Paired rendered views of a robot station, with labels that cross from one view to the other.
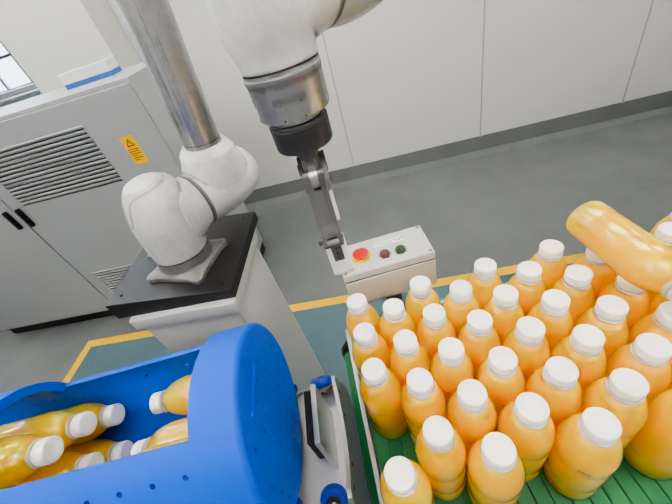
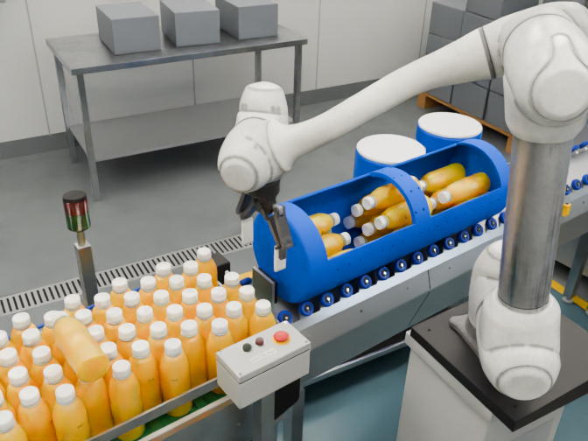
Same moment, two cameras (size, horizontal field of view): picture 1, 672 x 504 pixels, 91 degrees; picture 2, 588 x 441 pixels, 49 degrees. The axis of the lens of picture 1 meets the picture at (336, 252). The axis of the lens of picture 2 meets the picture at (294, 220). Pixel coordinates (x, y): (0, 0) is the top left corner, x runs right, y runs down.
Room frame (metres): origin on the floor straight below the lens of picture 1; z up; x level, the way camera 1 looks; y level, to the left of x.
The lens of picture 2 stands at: (1.43, -0.82, 2.13)
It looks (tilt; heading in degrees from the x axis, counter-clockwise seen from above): 31 degrees down; 138
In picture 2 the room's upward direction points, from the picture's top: 2 degrees clockwise
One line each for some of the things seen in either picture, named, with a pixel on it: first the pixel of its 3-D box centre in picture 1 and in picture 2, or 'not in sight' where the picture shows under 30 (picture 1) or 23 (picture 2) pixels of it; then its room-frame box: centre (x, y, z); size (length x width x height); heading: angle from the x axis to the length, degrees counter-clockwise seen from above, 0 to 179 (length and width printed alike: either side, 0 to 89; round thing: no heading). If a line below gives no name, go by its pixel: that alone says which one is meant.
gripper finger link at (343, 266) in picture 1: (338, 254); (247, 231); (0.36, 0.00, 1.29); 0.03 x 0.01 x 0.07; 86
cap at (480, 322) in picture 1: (479, 322); (174, 311); (0.30, -0.19, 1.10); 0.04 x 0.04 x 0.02
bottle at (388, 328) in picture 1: (400, 339); (234, 339); (0.39, -0.07, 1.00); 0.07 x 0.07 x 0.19
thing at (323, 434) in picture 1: (320, 427); (265, 291); (0.27, 0.13, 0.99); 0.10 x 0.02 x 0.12; 176
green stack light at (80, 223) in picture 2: not in sight; (78, 218); (-0.11, -0.23, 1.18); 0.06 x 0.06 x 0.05
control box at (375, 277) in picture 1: (386, 265); (263, 362); (0.55, -0.10, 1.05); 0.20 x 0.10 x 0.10; 86
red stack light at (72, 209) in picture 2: not in sight; (75, 204); (-0.11, -0.23, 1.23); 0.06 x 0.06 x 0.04
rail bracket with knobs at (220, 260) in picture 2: not in sight; (215, 274); (0.07, 0.09, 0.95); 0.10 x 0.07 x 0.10; 176
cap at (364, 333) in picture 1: (365, 334); (247, 292); (0.35, 0.00, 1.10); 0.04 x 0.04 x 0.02
